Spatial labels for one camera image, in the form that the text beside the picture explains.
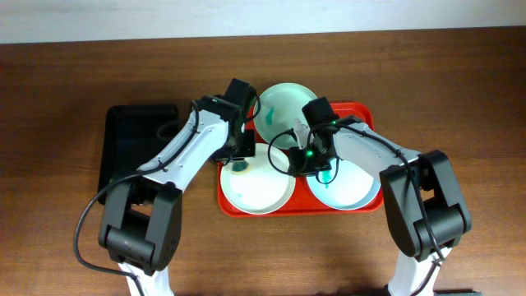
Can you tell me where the black plastic tray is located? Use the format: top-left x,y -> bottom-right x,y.
98,104 -> 179,189

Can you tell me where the light blue plate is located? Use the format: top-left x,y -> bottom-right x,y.
307,159 -> 381,210

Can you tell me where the mint green plate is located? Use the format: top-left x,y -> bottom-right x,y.
254,82 -> 317,143

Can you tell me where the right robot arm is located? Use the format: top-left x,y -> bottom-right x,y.
288,97 -> 472,295

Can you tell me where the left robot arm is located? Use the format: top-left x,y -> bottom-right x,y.
99,79 -> 257,295

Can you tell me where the green yellow sponge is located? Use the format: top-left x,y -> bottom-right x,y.
231,160 -> 250,175

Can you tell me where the white plate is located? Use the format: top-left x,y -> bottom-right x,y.
219,143 -> 296,215

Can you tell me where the red plastic tray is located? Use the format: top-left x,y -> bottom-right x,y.
217,102 -> 384,218

